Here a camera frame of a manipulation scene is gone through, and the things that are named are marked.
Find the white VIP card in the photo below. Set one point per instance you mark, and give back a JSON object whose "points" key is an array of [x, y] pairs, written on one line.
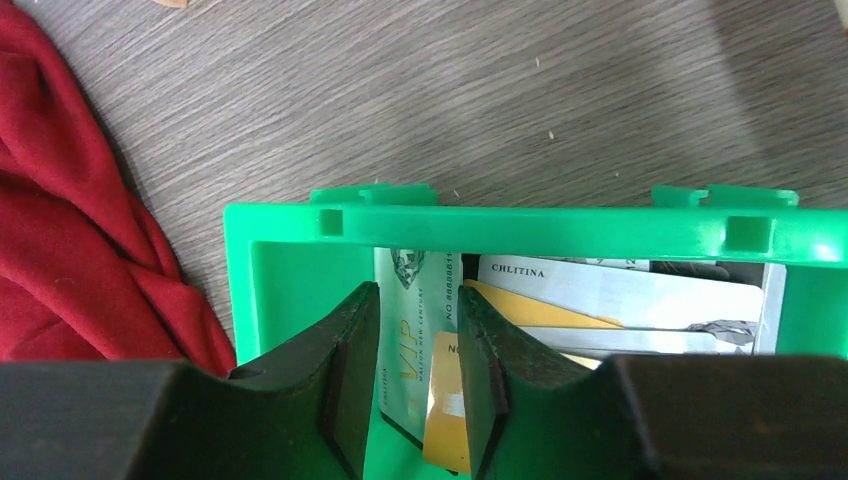
{"points": [[418, 300]]}

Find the red cloth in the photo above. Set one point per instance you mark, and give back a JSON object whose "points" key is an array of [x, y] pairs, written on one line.
{"points": [[86, 271]]}

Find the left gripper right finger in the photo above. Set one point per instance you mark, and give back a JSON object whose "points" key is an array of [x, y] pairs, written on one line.
{"points": [[528, 408]]}

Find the green plastic bin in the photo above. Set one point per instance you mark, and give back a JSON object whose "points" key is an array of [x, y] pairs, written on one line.
{"points": [[658, 417]]}

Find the gold chip credit card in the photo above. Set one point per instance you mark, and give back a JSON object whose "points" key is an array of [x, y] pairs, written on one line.
{"points": [[445, 440]]}

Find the cards in green bin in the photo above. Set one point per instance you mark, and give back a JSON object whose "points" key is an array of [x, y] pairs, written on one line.
{"points": [[588, 339]]}

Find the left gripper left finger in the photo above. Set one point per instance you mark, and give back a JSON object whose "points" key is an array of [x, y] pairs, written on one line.
{"points": [[311, 397]]}

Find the silver white credit card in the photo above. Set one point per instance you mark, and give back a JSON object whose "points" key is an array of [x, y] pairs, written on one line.
{"points": [[633, 298]]}

